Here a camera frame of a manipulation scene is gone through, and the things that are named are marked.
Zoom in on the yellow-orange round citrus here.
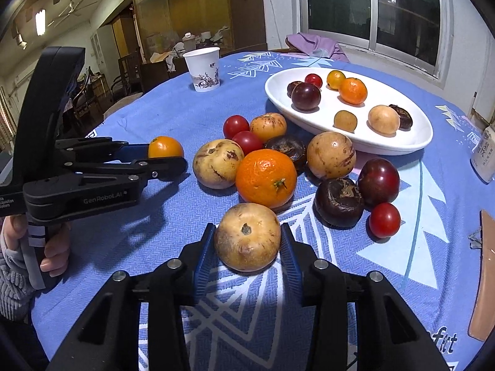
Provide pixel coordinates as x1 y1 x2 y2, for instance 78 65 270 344
148 136 184 158

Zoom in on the large pale spotted apple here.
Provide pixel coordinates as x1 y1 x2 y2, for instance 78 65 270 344
193 139 244 190

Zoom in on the large orange mandarin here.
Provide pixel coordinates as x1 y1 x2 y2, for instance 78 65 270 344
235 149 298 209

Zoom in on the tan spotted round fruit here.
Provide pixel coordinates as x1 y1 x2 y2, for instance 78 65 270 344
214 203 281 273

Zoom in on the orange-tan spotted fruit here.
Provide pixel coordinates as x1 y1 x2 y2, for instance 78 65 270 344
250 112 287 143

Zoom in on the small red tomato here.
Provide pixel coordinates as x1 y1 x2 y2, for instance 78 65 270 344
368 203 401 239

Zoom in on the dark purple plum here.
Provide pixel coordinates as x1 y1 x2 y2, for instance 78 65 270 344
357 158 400 209
291 82 321 111

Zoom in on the small yellow-orange tomato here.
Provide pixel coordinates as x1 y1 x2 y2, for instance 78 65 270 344
326 70 346 91

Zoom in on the person's left hand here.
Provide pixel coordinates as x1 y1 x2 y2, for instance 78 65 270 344
1 215 71 277

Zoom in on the white paper cup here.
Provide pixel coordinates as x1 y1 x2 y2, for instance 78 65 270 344
184 47 220 92

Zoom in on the wooden glass cabinet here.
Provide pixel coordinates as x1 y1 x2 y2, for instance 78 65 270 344
129 0 268 63

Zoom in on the blue patterned tablecloth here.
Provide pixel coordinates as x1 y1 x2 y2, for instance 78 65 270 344
31 52 494 370

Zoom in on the small tan fruit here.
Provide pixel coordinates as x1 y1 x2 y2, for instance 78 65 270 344
334 111 357 132

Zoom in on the white drink can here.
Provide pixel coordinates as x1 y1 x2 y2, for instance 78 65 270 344
470 125 495 183

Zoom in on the purple cloth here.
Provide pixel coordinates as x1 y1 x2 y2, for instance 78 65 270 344
285 33 349 63

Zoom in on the small mandarin on plate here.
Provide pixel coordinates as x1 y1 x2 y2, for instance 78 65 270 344
338 78 368 105

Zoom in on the dark wrinkled fruit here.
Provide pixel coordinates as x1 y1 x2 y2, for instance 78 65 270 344
389 104 413 131

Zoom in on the pale tan round fruit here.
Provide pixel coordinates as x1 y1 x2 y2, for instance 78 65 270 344
368 105 400 136

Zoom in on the white oval plate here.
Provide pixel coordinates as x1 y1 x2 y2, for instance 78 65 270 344
264 67 433 156

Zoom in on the window with metal frame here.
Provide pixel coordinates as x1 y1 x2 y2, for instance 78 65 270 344
299 0 454 83

